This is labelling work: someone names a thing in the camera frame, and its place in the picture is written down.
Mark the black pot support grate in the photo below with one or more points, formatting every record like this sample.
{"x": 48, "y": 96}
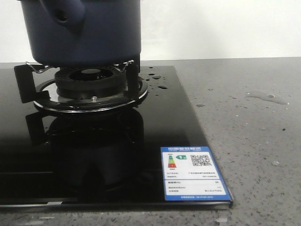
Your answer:
{"x": 45, "y": 96}

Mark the blue energy label sticker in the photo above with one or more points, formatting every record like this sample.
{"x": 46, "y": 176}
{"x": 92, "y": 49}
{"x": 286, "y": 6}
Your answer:
{"x": 191, "y": 174}

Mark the dark blue cooking pot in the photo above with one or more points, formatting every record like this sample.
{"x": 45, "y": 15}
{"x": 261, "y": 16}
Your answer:
{"x": 80, "y": 33}

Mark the black glass gas stove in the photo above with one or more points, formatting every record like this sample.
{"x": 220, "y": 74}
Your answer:
{"x": 109, "y": 161}

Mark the black gas burner head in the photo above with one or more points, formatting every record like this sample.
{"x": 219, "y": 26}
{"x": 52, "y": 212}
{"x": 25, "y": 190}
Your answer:
{"x": 84, "y": 83}

